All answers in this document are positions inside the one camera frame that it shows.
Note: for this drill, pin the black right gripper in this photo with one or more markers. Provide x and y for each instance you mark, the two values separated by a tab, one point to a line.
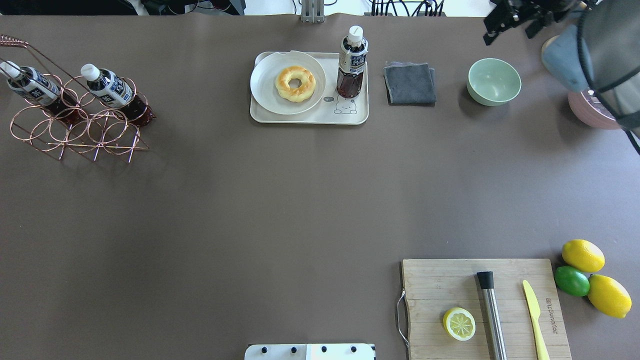
534	11

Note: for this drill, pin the tea bottle top rack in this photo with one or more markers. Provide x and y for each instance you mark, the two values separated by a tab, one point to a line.
351	63

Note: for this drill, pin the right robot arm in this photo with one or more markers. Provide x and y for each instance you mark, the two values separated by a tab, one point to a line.
597	58

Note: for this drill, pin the cream serving tray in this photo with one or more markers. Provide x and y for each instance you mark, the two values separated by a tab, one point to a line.
331	109

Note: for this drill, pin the tea bottle lower outer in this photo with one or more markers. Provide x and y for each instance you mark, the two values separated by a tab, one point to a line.
116	94

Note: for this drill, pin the tea bottle lower middle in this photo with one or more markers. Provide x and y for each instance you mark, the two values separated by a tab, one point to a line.
36	88

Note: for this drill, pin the green bowl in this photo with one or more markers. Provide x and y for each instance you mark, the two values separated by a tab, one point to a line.
493	82

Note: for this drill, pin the wooden cup stand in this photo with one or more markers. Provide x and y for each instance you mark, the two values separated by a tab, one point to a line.
552	56

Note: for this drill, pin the grey folded cloth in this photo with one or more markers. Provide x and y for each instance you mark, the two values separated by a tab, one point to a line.
410	83

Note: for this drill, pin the pink bowl of ice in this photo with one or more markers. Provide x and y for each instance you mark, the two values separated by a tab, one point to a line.
589	110

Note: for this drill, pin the glazed donut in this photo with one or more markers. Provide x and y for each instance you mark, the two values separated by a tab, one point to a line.
295	84

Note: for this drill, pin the white plate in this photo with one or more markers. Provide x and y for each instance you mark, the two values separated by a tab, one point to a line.
262	82

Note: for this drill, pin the yellow lemon near board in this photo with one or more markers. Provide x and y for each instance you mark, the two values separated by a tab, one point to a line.
583	255

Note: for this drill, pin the steel muddler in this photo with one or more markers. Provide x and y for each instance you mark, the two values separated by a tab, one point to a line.
486	282

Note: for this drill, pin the bamboo cutting board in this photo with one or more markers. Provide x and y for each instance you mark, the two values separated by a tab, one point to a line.
433	286

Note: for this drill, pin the green lime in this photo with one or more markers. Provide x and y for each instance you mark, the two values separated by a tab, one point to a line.
572	281

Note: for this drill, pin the yellow lemon far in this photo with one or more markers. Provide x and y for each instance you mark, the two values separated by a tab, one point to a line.
609	296

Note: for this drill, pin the half lemon slice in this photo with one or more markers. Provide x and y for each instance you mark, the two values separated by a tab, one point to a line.
459	323

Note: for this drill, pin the yellow plastic knife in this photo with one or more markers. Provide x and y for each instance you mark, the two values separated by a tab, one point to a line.
534	313

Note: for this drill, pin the aluminium frame post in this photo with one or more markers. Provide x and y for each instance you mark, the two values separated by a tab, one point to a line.
312	11

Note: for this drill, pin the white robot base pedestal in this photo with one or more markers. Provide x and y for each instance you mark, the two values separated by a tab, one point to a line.
312	351

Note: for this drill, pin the copper wire bottle rack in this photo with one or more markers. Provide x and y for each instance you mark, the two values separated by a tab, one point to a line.
99	129

